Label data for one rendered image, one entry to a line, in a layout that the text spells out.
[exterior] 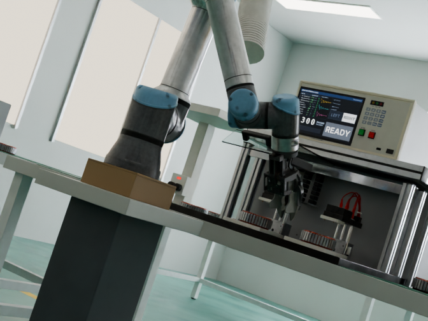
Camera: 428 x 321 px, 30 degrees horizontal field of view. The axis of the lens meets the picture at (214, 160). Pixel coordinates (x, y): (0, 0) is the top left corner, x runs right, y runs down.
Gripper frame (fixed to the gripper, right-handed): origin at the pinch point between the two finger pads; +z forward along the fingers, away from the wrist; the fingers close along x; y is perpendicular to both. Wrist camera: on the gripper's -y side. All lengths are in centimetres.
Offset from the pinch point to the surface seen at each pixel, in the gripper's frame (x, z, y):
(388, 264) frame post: 20.3, 19.6, -24.4
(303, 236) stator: -2.5, 12.5, -12.4
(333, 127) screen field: -14, -12, -47
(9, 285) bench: -161, 84, -13
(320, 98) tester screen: -23, -19, -51
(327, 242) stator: 4.7, 13.2, -14.4
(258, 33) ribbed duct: -107, -21, -128
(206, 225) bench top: -23.3, 7.2, 8.8
